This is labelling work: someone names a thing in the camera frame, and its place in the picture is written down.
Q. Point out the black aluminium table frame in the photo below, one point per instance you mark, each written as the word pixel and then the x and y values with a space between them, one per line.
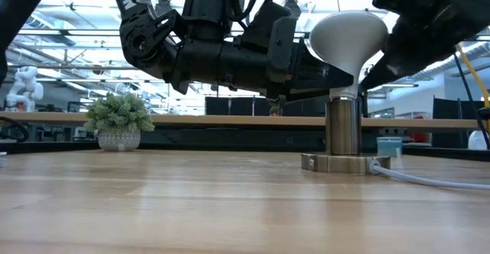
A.
pixel 49 147

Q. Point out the tan wooden desk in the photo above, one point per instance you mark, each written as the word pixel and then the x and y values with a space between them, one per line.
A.
pixel 191 121

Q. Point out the low black partition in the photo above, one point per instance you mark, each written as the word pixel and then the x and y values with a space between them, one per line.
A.
pixel 229 106

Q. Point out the white humanoid robot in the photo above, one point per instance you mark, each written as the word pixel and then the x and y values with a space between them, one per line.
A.
pixel 25 87

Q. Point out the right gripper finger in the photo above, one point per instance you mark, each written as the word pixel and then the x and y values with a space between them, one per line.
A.
pixel 406 55

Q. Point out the white flood lightbulb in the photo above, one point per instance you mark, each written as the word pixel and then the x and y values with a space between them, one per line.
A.
pixel 348 36

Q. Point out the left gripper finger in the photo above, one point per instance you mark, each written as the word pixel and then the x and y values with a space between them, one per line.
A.
pixel 317 74

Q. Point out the person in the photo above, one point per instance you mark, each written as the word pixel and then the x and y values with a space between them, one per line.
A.
pixel 275 111

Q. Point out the white plastic jug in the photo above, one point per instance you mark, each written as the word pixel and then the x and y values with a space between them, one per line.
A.
pixel 476 141

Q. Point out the green potted plant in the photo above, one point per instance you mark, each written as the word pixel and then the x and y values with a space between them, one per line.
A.
pixel 118 116

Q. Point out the brass lamp socket base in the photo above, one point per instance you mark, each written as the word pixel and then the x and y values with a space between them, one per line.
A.
pixel 342 127

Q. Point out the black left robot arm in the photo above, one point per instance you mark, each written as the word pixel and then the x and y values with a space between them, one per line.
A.
pixel 134 36

